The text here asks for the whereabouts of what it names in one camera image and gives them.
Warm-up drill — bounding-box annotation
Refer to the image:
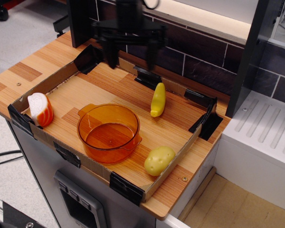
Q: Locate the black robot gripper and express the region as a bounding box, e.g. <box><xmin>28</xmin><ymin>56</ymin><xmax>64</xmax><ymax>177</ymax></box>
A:
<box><xmin>92</xmin><ymin>19</ymin><xmax>168</xmax><ymax>71</ymax></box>

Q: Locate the yellow toy banana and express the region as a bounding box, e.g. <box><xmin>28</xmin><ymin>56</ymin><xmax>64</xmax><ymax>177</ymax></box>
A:
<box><xmin>150</xmin><ymin>83</ymin><xmax>166</xmax><ymax>117</ymax></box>

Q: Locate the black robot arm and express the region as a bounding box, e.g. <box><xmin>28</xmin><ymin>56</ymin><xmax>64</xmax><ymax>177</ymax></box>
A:
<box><xmin>93</xmin><ymin>0</ymin><xmax>167</xmax><ymax>71</ymax></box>

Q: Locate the orange transparent plastic pot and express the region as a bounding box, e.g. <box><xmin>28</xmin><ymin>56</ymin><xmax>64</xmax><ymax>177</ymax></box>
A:
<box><xmin>77</xmin><ymin>104</ymin><xmax>142</xmax><ymax>164</ymax></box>

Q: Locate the white orange toy sushi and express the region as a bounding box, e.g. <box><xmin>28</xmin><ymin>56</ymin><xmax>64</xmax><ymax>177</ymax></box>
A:
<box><xmin>28</xmin><ymin>93</ymin><xmax>54</xmax><ymax>127</ymax></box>

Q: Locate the yellow toy potato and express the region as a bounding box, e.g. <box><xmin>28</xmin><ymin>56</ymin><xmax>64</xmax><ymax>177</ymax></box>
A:
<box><xmin>144</xmin><ymin>146</ymin><xmax>175</xmax><ymax>176</ymax></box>

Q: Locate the black caster wheel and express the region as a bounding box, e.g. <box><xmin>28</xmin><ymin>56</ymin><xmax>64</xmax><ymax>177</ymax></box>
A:
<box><xmin>0</xmin><ymin>6</ymin><xmax>9</xmax><ymax>21</ymax></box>

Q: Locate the white toy sink drainboard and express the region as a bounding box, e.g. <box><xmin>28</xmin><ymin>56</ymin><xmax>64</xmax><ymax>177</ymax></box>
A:
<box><xmin>214</xmin><ymin>91</ymin><xmax>285</xmax><ymax>209</ymax></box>

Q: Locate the grey toy oven front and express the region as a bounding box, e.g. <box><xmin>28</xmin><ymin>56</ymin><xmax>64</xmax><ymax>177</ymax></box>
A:
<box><xmin>54</xmin><ymin>171</ymin><xmax>107</xmax><ymax>228</ymax></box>

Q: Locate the dark wooden left post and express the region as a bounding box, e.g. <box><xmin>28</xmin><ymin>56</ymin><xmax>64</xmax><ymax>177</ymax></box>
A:
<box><xmin>66</xmin><ymin>0</ymin><xmax>98</xmax><ymax>48</ymax></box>

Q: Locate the dark wooden post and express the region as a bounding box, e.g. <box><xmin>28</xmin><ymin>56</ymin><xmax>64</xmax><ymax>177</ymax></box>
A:
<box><xmin>66</xmin><ymin>0</ymin><xmax>98</xmax><ymax>48</ymax></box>
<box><xmin>226</xmin><ymin>0</ymin><xmax>284</xmax><ymax>118</ymax></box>

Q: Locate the dark wooden right post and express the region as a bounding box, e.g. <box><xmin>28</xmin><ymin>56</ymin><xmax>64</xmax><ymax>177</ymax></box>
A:
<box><xmin>226</xmin><ymin>0</ymin><xmax>284</xmax><ymax>118</ymax></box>

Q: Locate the black cable on floor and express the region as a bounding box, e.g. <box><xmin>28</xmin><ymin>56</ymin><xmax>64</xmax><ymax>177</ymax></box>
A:
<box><xmin>0</xmin><ymin>149</ymin><xmax>23</xmax><ymax>167</ymax></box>

